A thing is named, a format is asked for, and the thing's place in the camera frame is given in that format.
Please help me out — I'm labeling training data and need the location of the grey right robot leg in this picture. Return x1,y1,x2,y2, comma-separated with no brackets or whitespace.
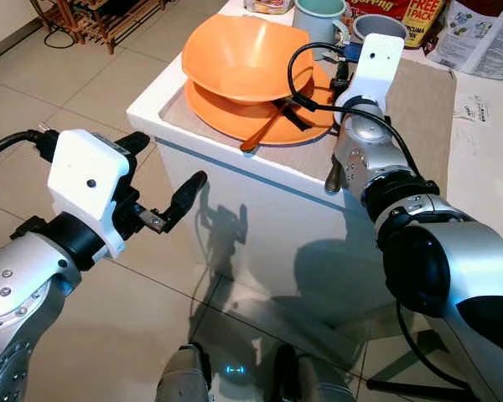
272,343,359,402

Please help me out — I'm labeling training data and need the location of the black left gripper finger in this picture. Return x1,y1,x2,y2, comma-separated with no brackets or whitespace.
148,170,209,235
113,131,151,158

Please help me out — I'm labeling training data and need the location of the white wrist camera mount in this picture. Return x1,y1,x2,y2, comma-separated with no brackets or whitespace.
335,33,404,111
47,129,137,260

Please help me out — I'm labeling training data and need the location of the grey mug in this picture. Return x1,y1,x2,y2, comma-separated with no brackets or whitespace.
351,13,408,53

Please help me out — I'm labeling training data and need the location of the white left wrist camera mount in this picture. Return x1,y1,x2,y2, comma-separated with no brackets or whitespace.
47,129,137,260

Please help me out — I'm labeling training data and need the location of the teal mug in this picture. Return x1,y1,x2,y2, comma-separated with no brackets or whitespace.
293,0,351,48

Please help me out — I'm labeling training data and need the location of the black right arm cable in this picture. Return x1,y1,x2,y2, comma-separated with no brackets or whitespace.
287,42,423,178

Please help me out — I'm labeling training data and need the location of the grey robot leg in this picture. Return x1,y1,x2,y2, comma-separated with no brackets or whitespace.
272,343,359,402
154,343,213,402

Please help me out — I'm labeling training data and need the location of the orange plastic bowl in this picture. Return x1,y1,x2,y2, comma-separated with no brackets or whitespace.
181,14,317,106

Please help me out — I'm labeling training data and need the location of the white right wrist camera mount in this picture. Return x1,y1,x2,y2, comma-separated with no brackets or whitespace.
335,33,404,111

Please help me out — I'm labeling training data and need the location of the white printed food bag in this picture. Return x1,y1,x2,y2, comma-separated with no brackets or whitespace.
426,0,503,81

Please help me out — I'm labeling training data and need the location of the wooden rack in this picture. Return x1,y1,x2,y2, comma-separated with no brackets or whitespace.
29,0,167,56

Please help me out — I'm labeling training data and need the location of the orange plastic plate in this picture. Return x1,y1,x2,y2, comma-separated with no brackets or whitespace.
184,65,338,147

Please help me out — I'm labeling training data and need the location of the black floor cable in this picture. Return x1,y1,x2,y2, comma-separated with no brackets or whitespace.
40,23,78,50

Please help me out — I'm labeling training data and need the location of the orange plastic spoon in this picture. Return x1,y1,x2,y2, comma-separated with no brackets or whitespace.
239,102,296,154

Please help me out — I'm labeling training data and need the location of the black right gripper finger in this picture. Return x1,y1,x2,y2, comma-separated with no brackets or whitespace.
272,95,318,133

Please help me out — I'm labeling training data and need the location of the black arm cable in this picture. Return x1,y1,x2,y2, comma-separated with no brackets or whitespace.
0,127,61,167
287,42,423,178

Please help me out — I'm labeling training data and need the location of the small snack packet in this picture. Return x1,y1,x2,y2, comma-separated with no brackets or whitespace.
243,0,296,16

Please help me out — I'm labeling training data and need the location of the grey left robot leg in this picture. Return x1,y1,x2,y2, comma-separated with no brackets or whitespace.
154,343,213,402

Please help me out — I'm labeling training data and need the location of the red yellow noodle pack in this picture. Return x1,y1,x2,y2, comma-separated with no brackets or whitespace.
344,0,451,49

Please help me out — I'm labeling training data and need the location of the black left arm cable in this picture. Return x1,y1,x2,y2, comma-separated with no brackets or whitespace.
0,127,61,167

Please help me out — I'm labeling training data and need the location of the small white paper sachet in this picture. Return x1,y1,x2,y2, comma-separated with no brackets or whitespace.
455,94,493,128

